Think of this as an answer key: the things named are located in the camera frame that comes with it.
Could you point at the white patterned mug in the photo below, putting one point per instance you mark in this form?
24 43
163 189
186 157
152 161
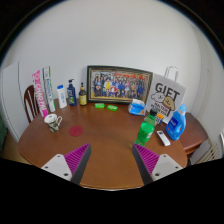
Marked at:
52 121

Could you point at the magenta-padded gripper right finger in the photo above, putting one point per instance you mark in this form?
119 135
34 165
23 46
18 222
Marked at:
146 159

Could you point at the white radiator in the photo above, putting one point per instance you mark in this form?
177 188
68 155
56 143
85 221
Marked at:
210 152

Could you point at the amber pump bottle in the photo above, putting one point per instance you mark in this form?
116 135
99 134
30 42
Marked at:
83 97

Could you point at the pink shuttlecock tube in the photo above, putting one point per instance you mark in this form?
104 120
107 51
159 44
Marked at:
40 95

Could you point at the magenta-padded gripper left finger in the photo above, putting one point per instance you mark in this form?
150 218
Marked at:
77 159

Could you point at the white paper gift bag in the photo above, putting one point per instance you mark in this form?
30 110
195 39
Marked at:
166 95

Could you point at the green plastic drink bottle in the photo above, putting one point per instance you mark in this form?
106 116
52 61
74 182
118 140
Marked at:
145 132

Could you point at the small orange and white box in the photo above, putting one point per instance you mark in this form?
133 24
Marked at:
160 118

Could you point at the white bottle with blue cap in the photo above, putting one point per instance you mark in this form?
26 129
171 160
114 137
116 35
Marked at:
62 97

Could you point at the blue tissue pack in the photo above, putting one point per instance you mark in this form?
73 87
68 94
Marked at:
137 108

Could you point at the white remote control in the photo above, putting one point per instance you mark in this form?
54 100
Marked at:
163 138

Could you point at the framed group photo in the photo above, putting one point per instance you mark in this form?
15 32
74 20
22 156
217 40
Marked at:
118 84

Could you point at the brown wooden chair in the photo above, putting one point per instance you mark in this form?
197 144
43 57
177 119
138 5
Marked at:
30 103

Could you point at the blue detergent bottle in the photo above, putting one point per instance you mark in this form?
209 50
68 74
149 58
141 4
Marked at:
175 125

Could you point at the dark blue pump bottle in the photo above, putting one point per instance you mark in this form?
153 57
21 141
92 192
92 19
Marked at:
71 95

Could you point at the flat round red coaster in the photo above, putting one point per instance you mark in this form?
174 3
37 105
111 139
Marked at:
76 131

